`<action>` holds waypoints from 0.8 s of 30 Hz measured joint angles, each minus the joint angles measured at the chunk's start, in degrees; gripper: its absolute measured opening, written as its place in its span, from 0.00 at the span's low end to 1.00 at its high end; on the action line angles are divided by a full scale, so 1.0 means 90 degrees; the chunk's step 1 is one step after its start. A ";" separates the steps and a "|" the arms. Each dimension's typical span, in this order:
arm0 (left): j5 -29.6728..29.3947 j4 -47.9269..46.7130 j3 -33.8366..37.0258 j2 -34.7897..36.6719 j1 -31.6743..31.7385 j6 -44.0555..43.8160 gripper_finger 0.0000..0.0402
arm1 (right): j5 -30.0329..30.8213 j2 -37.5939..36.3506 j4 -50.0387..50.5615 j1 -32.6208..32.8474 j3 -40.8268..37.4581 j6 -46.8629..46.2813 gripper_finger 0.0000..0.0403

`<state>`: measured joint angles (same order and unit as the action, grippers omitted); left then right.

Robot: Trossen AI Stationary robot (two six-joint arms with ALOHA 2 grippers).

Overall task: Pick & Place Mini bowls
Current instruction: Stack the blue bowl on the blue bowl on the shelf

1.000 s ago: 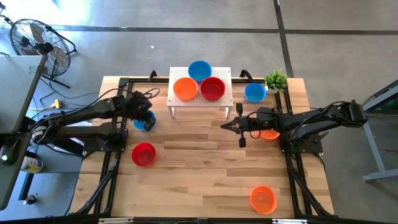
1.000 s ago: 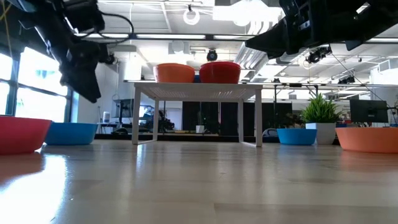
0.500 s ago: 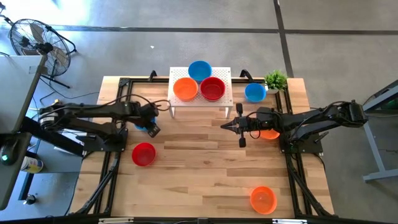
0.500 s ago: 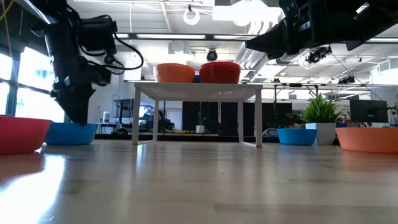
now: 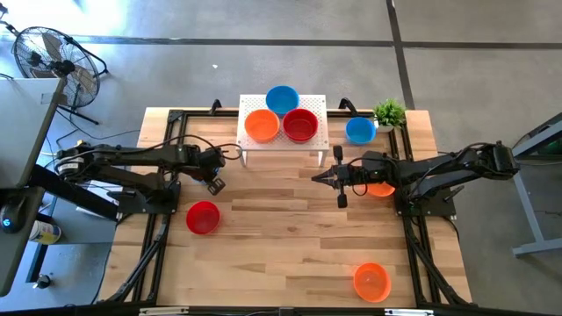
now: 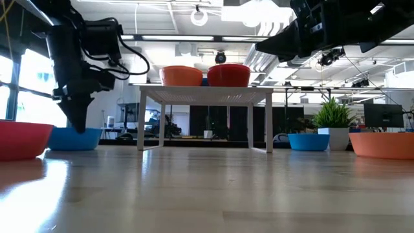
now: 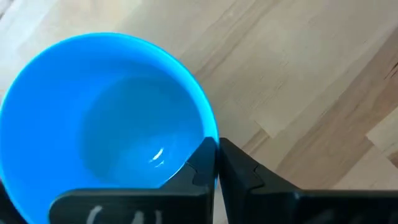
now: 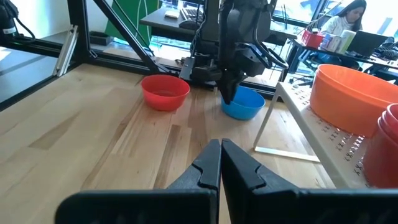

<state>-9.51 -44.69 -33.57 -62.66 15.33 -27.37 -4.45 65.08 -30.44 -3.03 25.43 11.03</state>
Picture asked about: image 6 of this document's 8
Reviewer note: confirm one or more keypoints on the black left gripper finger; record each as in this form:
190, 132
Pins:
76, 111
89, 103

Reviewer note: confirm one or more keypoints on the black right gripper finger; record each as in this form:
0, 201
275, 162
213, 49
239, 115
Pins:
284, 40
291, 55

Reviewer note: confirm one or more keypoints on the blue plastic mini bowl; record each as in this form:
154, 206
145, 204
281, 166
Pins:
309, 143
204, 83
74, 140

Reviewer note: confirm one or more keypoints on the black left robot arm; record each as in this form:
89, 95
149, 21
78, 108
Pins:
61, 14

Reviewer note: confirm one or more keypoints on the black background robot arm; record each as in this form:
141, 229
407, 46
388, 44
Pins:
171, 127

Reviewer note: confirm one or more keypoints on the white air purifier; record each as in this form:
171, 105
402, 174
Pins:
110, 122

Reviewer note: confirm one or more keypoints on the black ceiling spotlight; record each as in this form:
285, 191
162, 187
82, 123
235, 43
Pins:
331, 56
360, 83

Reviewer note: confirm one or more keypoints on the green plant in white pot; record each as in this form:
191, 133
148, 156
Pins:
333, 116

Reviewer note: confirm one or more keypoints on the black partition panels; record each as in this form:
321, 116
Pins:
239, 121

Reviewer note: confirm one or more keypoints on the grey office chair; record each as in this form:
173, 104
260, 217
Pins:
279, 138

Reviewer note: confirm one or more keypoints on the round white ceiling lamp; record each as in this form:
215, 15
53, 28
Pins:
199, 17

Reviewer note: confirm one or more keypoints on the white perforated metal shelf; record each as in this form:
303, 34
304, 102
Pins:
207, 95

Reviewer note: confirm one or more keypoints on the light wooden desk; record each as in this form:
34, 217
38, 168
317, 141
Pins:
187, 139

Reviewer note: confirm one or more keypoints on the black bar with light strips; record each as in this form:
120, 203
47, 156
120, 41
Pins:
178, 38

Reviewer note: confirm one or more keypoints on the white cup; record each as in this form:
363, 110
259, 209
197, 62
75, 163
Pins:
208, 134

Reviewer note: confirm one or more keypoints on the silver ceiling duct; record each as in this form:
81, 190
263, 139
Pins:
258, 64

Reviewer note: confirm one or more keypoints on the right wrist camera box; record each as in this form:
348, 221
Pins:
307, 11

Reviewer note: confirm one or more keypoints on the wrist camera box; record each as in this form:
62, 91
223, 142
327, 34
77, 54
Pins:
307, 11
102, 39

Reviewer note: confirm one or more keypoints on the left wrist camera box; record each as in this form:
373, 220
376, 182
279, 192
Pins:
102, 39

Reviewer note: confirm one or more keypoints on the round black camera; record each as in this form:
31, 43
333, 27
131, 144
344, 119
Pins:
220, 57

